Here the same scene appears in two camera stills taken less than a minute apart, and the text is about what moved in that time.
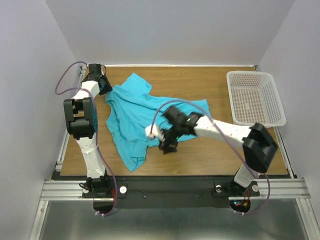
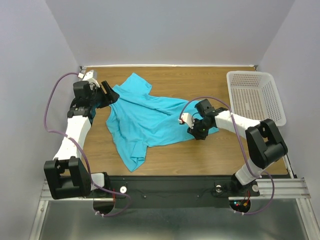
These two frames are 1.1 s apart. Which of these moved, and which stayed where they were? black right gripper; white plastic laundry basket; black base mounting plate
Moved: black right gripper
Stayed: white plastic laundry basket; black base mounting plate
